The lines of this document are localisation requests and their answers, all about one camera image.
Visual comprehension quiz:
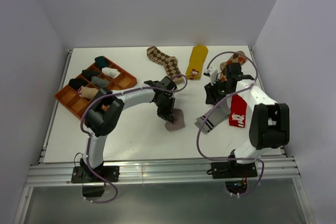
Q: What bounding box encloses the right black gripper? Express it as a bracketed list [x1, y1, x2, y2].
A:
[204, 77, 233, 106]

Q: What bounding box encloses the taupe sock with red cuff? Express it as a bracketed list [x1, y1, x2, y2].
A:
[165, 109, 185, 132]

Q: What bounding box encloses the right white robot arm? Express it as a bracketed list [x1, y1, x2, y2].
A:
[204, 63, 290, 177]

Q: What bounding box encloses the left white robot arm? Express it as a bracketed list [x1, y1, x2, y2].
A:
[80, 77, 177, 182]

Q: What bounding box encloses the grey sock with black stripes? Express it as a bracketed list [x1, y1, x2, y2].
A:
[195, 101, 230, 134]

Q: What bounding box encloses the red sock with white print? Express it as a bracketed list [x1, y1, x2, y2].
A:
[229, 95, 247, 128]

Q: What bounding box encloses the orange argyle sock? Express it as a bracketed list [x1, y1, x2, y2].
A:
[219, 51, 246, 81]

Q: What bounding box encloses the yellow sock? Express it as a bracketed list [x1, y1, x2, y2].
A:
[185, 45, 208, 80]

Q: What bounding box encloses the brown argyle sock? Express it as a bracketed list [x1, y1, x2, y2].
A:
[146, 46, 185, 84]

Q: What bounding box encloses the white rolled sock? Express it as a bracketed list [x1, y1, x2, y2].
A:
[101, 67, 121, 79]

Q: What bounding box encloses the grey rolled sock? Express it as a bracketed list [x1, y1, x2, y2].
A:
[91, 77, 110, 88]

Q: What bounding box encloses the dark green rolled sock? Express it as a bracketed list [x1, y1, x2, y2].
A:
[94, 56, 109, 70]

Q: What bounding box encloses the beige pink rolled sock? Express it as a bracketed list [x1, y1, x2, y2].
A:
[78, 86, 99, 100]

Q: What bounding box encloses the black rolled sock upper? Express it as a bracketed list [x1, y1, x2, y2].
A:
[81, 70, 100, 81]

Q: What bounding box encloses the black rolled sock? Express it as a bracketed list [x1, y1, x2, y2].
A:
[81, 70, 100, 81]
[68, 78, 88, 90]

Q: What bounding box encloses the black rolled sock lower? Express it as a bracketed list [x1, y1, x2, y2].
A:
[68, 78, 88, 90]

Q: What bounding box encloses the orange compartment tray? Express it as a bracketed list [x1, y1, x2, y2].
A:
[55, 56, 137, 119]

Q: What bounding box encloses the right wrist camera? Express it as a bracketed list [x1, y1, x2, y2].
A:
[203, 67, 218, 82]

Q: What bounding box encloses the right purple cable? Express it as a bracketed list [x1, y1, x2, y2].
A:
[196, 50, 265, 198]

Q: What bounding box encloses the purple cable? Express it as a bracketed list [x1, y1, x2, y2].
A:
[196, 50, 265, 198]
[80, 73, 188, 204]

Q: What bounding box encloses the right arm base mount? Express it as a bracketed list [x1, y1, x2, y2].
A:
[207, 161, 258, 179]

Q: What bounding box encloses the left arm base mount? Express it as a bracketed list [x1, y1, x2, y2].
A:
[71, 166, 120, 184]

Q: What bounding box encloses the black box under rail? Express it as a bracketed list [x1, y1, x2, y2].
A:
[82, 186, 105, 198]

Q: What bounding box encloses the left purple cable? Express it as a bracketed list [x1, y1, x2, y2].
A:
[80, 73, 188, 204]

